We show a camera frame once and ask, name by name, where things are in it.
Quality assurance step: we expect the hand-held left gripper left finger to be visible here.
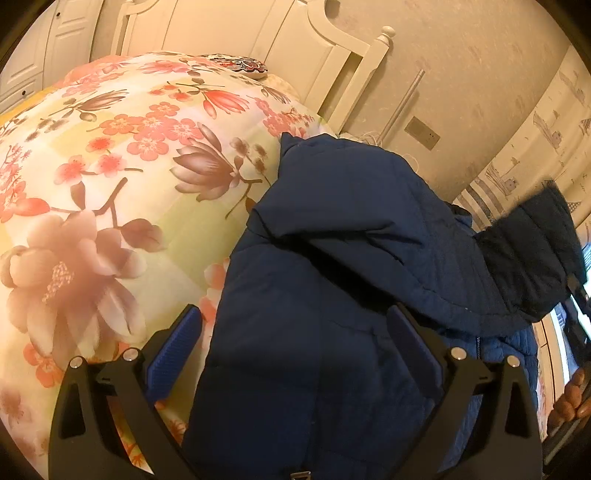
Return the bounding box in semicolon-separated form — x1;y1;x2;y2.
48;305;204;480

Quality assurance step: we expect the printed curtain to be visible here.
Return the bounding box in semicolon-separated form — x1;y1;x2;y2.
455;46;591;232

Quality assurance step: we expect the person's right hand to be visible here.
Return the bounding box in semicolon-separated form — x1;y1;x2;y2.
551;369;591;431

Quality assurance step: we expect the patterned round cushion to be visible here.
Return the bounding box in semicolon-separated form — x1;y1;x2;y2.
198;54;269;81

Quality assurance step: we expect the wall socket plate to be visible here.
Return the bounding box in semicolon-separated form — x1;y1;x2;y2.
405;116;440;151

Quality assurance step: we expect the white wardrobe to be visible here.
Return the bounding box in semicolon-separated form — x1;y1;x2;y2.
0;0;105;114

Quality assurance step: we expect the white cable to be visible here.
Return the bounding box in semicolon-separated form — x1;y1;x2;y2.
348;130;419;167

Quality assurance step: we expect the floral quilt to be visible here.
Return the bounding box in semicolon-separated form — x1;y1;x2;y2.
0;52;340;480

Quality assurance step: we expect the white wooden bed headboard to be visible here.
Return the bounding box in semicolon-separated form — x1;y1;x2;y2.
111;0;398;134

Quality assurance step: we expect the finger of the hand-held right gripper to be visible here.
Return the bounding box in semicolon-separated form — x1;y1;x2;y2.
564;271;591;376

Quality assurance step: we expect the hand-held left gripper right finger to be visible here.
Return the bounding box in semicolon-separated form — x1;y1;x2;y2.
387;302;543;480

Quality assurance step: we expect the navy quilted jacket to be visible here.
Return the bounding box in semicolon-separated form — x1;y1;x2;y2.
182;133;583;480

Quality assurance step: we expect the thin wall rod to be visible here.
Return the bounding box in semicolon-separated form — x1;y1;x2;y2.
376;69;424;144

